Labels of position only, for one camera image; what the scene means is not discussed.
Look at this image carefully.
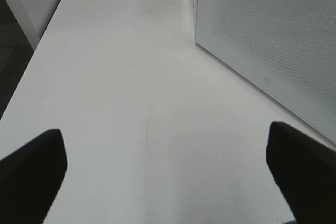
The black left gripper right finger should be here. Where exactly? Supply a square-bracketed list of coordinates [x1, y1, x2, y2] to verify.
[266, 122, 335, 223]

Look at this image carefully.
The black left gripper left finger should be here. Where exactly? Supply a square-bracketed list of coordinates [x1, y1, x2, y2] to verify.
[1, 129, 68, 223]

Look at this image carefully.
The white microwave door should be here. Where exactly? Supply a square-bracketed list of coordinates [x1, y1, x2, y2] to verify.
[194, 0, 335, 141]

